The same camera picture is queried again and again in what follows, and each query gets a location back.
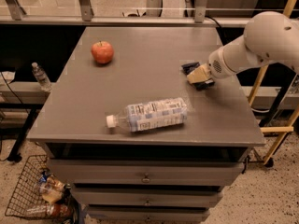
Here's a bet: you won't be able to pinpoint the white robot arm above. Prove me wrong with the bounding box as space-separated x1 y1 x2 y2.
187 11 299 84

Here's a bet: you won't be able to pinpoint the snack bags in basket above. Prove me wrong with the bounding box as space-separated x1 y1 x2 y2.
37 173 68 204

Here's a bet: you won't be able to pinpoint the red apple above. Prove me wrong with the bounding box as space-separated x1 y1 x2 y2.
91 41 114 64

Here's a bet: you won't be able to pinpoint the black wire basket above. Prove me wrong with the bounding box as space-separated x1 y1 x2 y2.
5 155 78 224

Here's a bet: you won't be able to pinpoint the dark blue rxbar wrapper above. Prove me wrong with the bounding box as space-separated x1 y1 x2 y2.
182 62 215 91

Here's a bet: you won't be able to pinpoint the grey drawer cabinet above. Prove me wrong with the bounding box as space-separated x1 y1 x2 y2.
29 27 264 224

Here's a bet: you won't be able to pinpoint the black cable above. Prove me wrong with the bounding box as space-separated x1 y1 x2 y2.
0 71 31 114

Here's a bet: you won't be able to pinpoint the grey side bench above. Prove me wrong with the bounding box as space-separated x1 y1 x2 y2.
0 82 50 162

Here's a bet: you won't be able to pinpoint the bottle in wire basket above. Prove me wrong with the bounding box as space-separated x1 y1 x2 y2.
25 203 72 218

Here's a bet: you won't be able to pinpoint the small upright water bottle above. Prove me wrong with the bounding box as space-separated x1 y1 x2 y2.
32 63 51 92

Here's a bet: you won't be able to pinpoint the clear plastic water bottle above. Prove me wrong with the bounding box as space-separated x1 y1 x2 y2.
107 98 188 133

